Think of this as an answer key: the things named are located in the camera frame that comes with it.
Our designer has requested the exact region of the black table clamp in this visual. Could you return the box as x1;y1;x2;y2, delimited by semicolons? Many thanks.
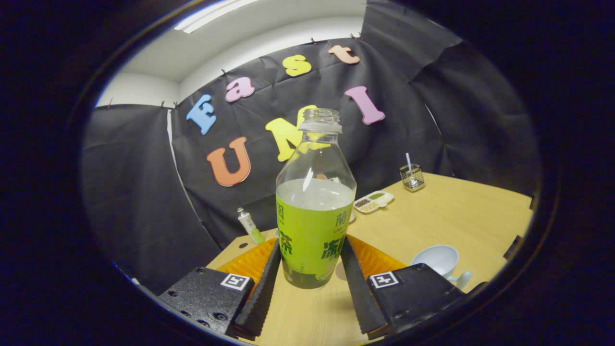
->
504;235;524;260

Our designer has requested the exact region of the clear juice bottle green label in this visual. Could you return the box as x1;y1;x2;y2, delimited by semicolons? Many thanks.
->
276;108;357;290

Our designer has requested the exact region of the white cup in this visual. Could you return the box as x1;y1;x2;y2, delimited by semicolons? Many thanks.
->
411;245;472;290

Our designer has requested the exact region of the wire mesh holder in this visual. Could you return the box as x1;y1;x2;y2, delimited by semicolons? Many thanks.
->
400;164;426;193

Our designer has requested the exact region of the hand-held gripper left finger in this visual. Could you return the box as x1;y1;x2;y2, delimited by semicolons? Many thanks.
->
159;238;282;339

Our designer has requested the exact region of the small white bottle green label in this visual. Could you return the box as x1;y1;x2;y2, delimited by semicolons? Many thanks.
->
237;208;266;245

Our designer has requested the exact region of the white divided snack dish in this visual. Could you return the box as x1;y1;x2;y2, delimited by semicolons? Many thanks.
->
353;191;394;213

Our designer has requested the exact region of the ceiling light panel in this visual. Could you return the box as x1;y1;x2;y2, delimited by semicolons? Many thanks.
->
174;0;260;34

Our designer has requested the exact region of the wooden table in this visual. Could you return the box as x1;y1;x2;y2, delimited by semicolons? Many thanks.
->
207;172;534;346

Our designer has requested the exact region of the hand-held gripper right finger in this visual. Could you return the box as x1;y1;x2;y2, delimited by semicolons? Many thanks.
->
340;235;466;339

